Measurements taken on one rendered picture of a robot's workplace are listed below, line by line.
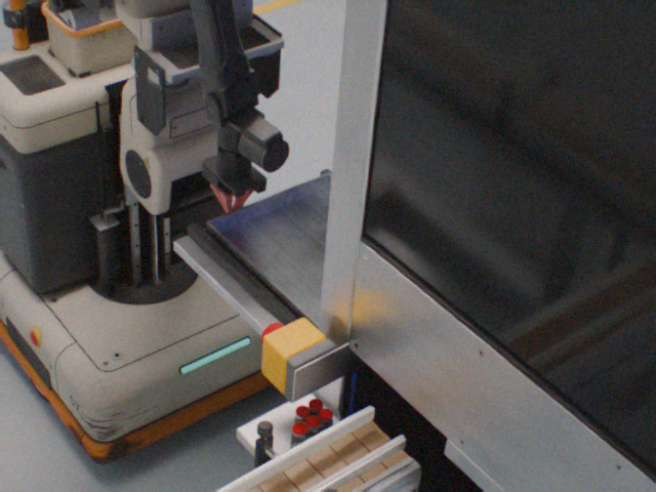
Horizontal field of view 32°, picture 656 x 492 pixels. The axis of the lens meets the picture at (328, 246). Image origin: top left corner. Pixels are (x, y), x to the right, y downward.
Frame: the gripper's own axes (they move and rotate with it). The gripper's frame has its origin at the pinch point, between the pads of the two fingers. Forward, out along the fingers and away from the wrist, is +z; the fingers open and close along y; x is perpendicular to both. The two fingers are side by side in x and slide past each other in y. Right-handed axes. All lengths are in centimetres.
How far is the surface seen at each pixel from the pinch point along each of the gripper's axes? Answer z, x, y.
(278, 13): 92, 154, -187
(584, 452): -27, -13, 83
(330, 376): -8.1, -15.5, 45.0
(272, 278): 1.9, -3.1, 15.6
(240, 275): 0.2, -8.1, 13.6
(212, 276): 2.2, -10.7, 9.5
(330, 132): 91, 119, -112
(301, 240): 1.9, 6.7, 10.4
